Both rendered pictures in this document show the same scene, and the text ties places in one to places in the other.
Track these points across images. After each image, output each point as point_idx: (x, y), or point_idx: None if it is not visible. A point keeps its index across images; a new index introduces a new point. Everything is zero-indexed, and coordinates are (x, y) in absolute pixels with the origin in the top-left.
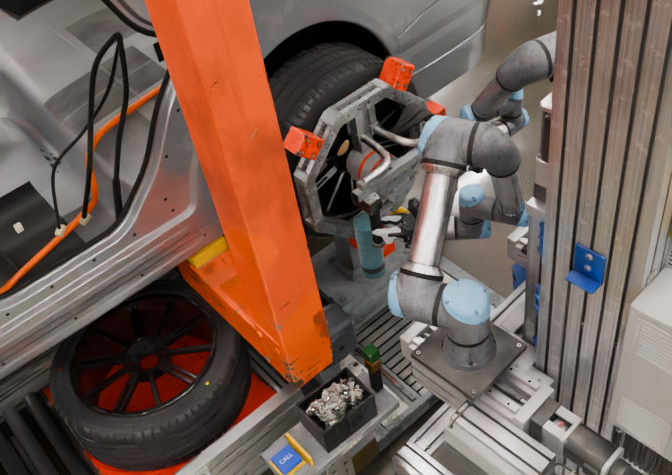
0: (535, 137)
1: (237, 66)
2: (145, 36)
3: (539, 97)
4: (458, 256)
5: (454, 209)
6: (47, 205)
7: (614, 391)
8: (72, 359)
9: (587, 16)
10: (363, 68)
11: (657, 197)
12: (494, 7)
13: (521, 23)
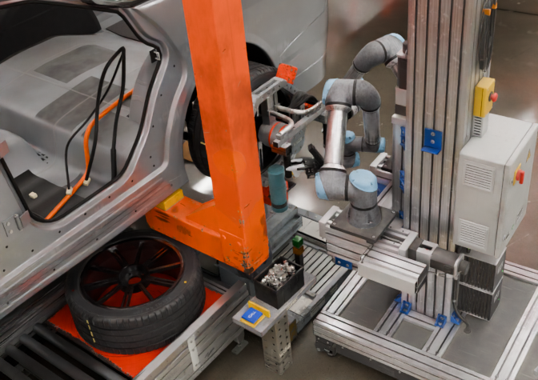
0: None
1: (234, 41)
2: (98, 70)
3: (354, 115)
4: (322, 214)
5: (311, 187)
6: (47, 182)
7: (454, 218)
8: (80, 283)
9: None
10: (266, 70)
11: (466, 86)
12: None
13: (331, 71)
